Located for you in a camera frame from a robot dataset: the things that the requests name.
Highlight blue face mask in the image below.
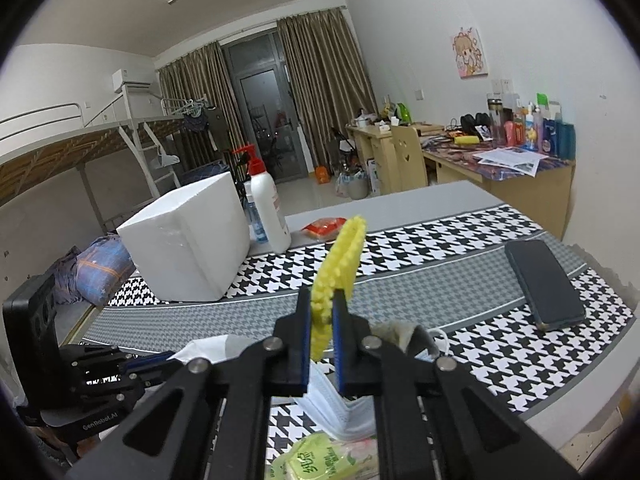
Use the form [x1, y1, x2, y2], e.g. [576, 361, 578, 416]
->
[295, 328, 450, 442]

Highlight white foam box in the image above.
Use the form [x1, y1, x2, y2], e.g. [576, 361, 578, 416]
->
[117, 172, 250, 302]

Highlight yellow silicone scrubber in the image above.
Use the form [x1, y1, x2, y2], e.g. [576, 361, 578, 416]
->
[310, 216, 367, 361]

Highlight blue plaid quilt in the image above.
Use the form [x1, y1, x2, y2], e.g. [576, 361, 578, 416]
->
[48, 233, 136, 308]

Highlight houndstooth table runner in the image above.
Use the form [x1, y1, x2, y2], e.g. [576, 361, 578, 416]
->
[85, 205, 639, 446]

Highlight black smartphone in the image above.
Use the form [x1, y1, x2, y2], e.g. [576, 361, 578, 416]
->
[504, 240, 586, 332]

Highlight clear blue spray bottle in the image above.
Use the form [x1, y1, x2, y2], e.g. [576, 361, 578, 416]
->
[244, 181, 268, 243]

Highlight white pump lotion bottle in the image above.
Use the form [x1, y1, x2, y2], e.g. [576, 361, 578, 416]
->
[234, 144, 292, 254]

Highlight red snack packet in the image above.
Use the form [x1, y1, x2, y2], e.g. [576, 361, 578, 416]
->
[302, 217, 346, 240]

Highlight metal bunk bed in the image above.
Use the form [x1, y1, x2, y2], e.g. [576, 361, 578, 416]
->
[1, 89, 204, 231]

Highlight grey trash bin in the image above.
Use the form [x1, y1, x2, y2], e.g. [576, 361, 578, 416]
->
[345, 171, 370, 200]

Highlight wooden smiley chair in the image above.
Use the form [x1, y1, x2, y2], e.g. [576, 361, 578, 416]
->
[390, 126, 428, 191]

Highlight wooden desk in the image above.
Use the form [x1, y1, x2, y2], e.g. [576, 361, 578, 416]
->
[423, 146, 575, 240]
[347, 122, 445, 196]

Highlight orange floor object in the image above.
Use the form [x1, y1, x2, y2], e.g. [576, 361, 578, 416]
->
[314, 166, 331, 185]

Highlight white papers on desk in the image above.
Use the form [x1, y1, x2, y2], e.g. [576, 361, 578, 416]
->
[474, 148, 547, 177]

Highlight far wooden desk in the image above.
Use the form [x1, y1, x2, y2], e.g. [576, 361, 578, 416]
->
[347, 122, 445, 196]

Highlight left brown curtain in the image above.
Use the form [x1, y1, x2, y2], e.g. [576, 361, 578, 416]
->
[157, 42, 246, 171]

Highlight brown curtain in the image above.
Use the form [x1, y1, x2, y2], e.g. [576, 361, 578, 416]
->
[157, 42, 246, 171]
[277, 8, 376, 169]

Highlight blue toiletry bottles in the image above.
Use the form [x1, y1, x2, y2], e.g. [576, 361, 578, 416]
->
[523, 101, 577, 160]

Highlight white air conditioner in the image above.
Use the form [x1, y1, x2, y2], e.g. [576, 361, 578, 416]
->
[112, 68, 158, 94]

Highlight glass balcony door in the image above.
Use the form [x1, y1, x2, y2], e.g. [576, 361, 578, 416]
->
[222, 29, 307, 183]

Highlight right brown curtain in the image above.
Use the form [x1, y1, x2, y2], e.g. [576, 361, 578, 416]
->
[277, 8, 376, 169]

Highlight anime girl poster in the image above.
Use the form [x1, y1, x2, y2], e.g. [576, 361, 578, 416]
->
[450, 27, 488, 79]

